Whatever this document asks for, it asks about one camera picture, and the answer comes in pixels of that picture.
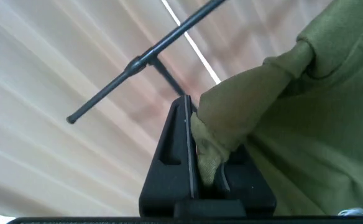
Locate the green long-sleeved shirt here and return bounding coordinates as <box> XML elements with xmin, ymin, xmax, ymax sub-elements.
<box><xmin>190</xmin><ymin>0</ymin><xmax>363</xmax><ymax>218</ymax></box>

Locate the black clothes rack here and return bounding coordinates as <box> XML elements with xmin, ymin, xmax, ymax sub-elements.
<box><xmin>66</xmin><ymin>0</ymin><xmax>227</xmax><ymax>125</ymax></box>

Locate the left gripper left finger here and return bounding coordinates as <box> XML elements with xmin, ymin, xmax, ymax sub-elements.
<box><xmin>139</xmin><ymin>94</ymin><xmax>198</xmax><ymax>218</ymax></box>

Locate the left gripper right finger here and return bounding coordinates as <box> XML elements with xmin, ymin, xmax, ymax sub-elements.
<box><xmin>214</xmin><ymin>144</ymin><xmax>277</xmax><ymax>217</ymax></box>

